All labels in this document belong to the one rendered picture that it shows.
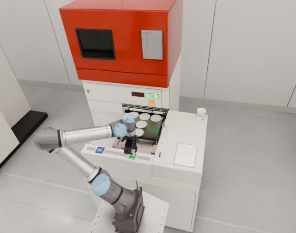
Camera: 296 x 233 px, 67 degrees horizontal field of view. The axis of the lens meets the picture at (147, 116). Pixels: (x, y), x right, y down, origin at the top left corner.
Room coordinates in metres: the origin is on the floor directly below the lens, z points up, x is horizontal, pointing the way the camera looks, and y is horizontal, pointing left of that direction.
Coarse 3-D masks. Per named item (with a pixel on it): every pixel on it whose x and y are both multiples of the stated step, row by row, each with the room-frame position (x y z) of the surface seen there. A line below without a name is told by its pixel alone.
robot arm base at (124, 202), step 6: (120, 192) 0.71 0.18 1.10; (126, 192) 0.72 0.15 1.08; (132, 192) 0.74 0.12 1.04; (120, 198) 0.68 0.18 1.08; (126, 198) 0.69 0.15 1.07; (132, 198) 0.69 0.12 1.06; (114, 204) 0.66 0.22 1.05; (120, 204) 0.66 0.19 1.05; (126, 204) 0.66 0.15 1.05; (132, 204) 0.66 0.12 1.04; (120, 210) 0.64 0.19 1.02; (126, 210) 0.64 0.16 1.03
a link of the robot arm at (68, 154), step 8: (48, 128) 0.94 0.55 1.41; (48, 152) 0.88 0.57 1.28; (56, 152) 0.88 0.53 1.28; (64, 152) 0.88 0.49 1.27; (72, 152) 0.89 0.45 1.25; (64, 160) 0.87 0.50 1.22; (72, 160) 0.86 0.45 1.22; (80, 160) 0.87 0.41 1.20; (80, 168) 0.84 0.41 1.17; (88, 168) 0.85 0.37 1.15; (96, 168) 0.87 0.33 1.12; (88, 176) 0.82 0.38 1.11; (96, 176) 0.82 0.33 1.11
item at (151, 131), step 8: (128, 112) 1.67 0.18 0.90; (144, 112) 1.66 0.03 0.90; (136, 120) 1.55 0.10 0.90; (144, 120) 1.54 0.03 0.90; (160, 120) 1.53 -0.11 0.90; (136, 128) 1.45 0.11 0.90; (144, 128) 1.44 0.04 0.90; (152, 128) 1.43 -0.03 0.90; (136, 136) 1.35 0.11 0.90; (144, 136) 1.34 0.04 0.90; (152, 136) 1.33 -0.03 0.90
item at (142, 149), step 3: (117, 147) 1.25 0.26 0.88; (120, 147) 1.25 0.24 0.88; (138, 147) 1.24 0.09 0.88; (141, 147) 1.23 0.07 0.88; (144, 147) 1.23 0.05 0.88; (147, 147) 1.23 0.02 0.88; (150, 147) 1.23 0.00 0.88; (138, 150) 1.21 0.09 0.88; (141, 150) 1.20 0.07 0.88; (144, 150) 1.20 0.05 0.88; (147, 150) 1.20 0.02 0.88; (150, 150) 1.20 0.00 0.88; (150, 153) 1.17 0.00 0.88
